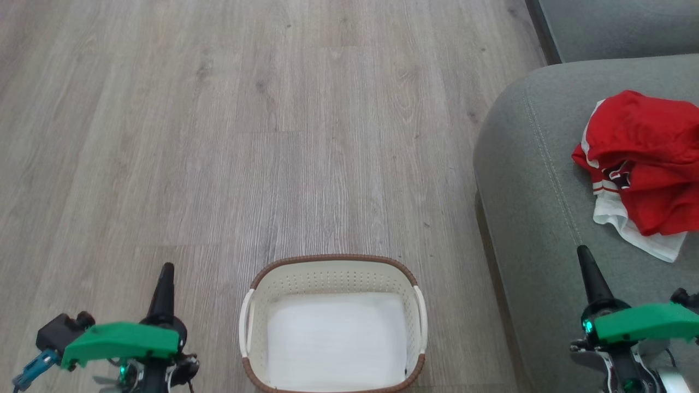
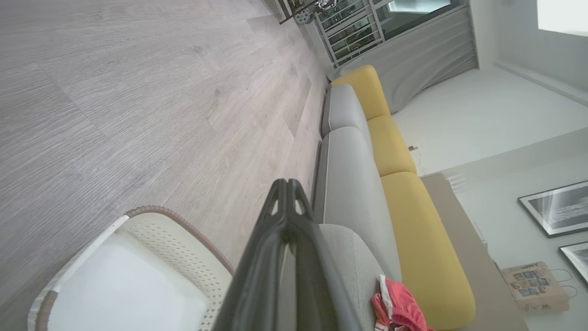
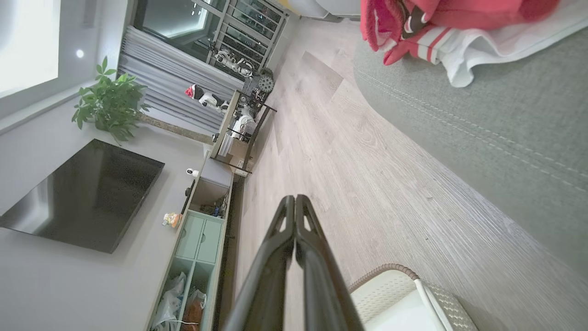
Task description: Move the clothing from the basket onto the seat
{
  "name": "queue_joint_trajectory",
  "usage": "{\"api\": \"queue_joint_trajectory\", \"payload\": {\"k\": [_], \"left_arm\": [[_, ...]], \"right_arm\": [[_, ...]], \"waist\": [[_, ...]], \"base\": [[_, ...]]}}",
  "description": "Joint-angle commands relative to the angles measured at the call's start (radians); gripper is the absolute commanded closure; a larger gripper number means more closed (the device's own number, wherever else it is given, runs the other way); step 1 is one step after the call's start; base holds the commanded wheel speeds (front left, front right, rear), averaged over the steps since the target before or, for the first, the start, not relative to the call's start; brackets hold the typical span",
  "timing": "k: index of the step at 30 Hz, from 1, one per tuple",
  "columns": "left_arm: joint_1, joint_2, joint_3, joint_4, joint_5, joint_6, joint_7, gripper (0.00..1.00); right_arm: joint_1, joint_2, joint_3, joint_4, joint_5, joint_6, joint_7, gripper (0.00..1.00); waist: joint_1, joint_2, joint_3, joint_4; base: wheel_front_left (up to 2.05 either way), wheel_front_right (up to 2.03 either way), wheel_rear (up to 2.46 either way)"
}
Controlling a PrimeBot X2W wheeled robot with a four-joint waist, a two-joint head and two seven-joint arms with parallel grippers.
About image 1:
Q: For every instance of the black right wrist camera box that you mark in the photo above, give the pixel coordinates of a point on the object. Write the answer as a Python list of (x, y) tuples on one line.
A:
[(685, 297)]

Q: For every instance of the cream laundry basket brown rim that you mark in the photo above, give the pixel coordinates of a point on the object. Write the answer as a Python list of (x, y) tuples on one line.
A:
[(251, 327)]

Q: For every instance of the grey sofa chaise section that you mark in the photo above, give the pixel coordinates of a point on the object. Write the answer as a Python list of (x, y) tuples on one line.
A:
[(617, 27)]

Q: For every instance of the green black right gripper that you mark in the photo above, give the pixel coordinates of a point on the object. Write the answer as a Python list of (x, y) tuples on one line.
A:
[(644, 322)]

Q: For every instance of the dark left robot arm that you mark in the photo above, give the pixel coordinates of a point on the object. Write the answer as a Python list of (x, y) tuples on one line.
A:
[(155, 376)]

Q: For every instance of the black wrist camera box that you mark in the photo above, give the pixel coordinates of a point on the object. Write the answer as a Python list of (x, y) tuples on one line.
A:
[(685, 297), (60, 330)]

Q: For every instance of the red and white garment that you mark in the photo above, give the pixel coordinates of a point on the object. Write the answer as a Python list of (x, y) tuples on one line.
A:
[(650, 164)]

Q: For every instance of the blue connector clip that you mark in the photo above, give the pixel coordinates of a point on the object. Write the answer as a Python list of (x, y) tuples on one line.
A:
[(34, 370)]

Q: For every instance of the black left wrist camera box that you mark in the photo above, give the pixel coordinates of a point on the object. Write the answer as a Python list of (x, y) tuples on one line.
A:
[(60, 330)]

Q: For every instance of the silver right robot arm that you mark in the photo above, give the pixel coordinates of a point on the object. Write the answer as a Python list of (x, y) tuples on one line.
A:
[(628, 368)]

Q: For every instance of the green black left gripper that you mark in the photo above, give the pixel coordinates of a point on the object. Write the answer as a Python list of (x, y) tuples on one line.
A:
[(123, 341)]

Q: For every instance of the grey fabric sofa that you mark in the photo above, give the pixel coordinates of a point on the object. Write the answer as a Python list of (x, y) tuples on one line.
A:
[(546, 218)]

